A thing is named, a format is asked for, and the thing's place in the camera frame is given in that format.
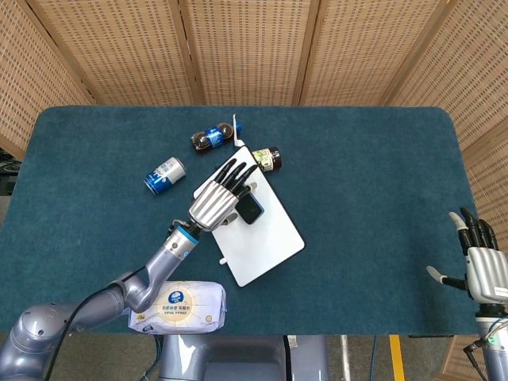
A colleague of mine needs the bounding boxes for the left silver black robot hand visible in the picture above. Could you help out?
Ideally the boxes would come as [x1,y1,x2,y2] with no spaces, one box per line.
[187,157,260,233]

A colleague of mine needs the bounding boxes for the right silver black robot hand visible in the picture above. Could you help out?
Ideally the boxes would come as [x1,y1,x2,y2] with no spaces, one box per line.
[426,206,508,306]

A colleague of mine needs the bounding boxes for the small black device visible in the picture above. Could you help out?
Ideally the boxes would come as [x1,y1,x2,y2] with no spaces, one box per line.
[237,193,265,226]

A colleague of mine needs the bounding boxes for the blue drink can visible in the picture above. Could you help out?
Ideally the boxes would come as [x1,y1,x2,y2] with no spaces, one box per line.
[143,156,187,196]

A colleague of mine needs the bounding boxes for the white rectangular tray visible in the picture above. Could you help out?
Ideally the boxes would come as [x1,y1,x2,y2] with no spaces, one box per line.
[192,146,306,288]

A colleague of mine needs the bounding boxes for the dark snack bottle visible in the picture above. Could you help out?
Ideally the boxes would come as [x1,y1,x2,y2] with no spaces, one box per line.
[190,123,236,154]

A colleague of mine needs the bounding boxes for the dark glass jar with label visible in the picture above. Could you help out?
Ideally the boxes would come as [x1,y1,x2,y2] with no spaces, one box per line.
[252,145,283,173]

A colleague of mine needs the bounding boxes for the Vinda facial tissue pack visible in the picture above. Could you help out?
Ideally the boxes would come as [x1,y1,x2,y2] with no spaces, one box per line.
[127,279,229,334]

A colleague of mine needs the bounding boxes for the teal table cloth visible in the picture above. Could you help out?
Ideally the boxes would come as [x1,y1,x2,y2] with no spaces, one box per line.
[0,105,487,337]

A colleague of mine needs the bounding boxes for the woven wooden folding screen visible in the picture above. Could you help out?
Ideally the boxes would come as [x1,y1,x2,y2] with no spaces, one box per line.
[0,0,508,287]

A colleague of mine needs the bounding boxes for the grey robot torso base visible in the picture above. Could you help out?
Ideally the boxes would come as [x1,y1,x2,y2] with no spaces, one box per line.
[158,334,331,381]

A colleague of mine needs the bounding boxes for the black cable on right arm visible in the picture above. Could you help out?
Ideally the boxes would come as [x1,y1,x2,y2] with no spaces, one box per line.
[463,341,486,372]

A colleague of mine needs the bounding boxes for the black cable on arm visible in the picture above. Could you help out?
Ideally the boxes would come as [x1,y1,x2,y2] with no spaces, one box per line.
[41,267,148,381]
[463,341,486,372]

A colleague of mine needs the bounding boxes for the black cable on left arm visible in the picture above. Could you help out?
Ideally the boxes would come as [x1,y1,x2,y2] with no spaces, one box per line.
[41,267,148,381]

